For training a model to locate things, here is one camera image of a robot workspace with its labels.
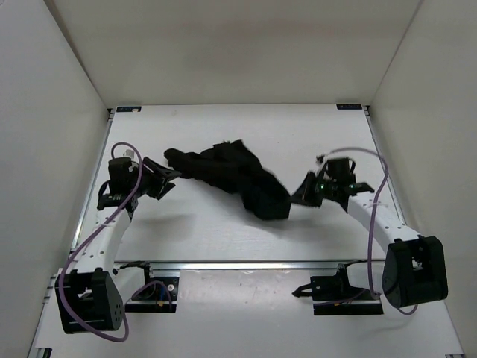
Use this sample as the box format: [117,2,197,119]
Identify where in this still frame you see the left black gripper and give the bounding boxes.
[132,154,183,198]

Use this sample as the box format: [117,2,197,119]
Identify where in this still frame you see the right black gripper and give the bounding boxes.
[288,171,337,208]

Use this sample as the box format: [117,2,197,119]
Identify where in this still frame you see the black pleated skirt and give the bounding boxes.
[164,139,291,221]

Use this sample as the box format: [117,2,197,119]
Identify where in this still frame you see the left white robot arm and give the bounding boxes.
[54,156,180,342]

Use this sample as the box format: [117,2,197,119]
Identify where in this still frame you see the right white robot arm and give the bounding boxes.
[291,157,449,310]

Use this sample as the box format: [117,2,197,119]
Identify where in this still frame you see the left blue corner label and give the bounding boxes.
[116,106,142,113]

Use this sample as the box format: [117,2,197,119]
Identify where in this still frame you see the blue corner label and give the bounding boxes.
[116,106,142,113]
[336,104,362,110]

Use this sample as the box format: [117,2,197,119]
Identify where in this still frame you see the right blue corner label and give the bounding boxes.
[336,104,362,110]

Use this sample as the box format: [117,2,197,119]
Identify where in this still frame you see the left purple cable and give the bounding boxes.
[61,142,173,342]

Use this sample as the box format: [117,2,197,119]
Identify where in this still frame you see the purple cable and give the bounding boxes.
[312,148,420,315]
[61,142,173,342]

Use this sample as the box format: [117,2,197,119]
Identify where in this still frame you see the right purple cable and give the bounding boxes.
[312,148,420,315]

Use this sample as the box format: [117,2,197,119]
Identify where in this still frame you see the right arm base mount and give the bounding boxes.
[291,260,384,316]

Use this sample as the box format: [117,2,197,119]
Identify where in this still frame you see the aluminium front rail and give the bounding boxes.
[151,260,350,271]

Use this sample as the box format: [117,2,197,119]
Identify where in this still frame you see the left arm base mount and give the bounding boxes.
[118,261,180,313]

